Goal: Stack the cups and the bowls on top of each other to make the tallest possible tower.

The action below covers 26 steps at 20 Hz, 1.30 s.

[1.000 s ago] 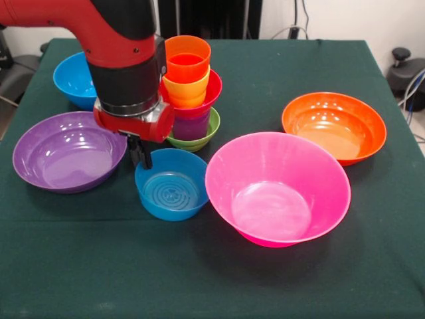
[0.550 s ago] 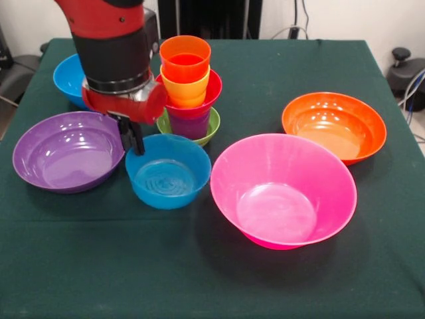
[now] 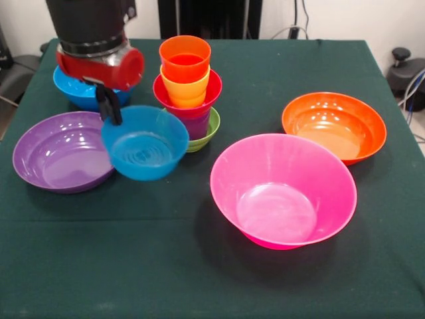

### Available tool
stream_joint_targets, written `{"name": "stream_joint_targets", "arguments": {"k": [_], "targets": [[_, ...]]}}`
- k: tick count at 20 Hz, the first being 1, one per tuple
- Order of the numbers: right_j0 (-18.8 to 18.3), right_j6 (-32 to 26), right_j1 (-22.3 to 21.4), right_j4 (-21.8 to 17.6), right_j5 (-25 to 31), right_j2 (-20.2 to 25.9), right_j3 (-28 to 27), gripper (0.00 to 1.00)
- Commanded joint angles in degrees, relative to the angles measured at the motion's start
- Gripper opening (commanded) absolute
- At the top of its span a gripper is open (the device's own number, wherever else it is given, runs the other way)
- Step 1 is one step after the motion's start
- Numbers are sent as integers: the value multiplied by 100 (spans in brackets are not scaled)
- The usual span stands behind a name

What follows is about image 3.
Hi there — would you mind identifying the purple plastic cup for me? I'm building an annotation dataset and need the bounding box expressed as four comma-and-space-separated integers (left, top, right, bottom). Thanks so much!
184, 111, 212, 141

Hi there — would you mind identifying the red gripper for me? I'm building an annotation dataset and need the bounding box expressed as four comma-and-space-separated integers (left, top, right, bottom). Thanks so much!
55, 47, 146, 126

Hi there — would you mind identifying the green plastic bowl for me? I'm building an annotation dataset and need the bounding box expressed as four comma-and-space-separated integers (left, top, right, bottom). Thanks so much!
161, 107, 221, 154

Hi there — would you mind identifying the grey and blue cable bundle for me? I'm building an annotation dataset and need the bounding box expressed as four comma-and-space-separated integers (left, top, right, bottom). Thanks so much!
397, 68, 425, 116

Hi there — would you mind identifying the large blue plastic bowl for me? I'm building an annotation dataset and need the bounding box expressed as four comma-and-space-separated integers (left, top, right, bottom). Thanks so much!
52, 64, 135, 112

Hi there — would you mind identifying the yellow plastic cup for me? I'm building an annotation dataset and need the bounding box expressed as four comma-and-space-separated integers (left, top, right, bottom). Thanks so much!
159, 64, 211, 109

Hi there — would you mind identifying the dark green tablecloth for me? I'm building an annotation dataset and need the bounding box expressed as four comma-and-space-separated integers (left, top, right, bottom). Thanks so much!
0, 37, 425, 319

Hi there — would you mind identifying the black chair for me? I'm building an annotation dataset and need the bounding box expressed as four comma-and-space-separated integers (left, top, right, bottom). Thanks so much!
0, 25, 50, 107

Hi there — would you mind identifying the white cable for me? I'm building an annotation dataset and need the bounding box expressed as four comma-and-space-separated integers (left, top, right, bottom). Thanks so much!
270, 25, 292, 40

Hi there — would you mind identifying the red plastic bowl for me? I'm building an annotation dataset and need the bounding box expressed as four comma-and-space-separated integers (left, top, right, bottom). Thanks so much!
152, 68, 223, 119

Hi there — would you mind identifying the pink plastic bowl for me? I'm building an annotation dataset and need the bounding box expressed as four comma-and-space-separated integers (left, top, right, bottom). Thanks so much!
209, 133, 358, 251

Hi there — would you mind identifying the purple plastic bowl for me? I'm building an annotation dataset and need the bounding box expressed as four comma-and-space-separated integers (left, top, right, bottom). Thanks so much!
12, 111, 117, 195

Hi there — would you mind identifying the small blue plastic bowl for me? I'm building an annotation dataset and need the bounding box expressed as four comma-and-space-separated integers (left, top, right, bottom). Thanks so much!
100, 105, 191, 182

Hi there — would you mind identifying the black cable with plug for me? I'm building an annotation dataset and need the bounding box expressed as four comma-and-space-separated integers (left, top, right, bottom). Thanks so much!
288, 0, 310, 41

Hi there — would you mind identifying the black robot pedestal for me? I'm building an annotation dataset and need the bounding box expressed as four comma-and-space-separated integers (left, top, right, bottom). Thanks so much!
159, 0, 263, 40

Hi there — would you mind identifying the orange plastic cup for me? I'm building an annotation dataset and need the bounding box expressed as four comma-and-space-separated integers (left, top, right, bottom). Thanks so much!
158, 35, 212, 84

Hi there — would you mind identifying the orange plastic bowl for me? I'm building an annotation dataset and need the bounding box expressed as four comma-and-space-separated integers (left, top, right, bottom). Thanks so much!
282, 92, 388, 167

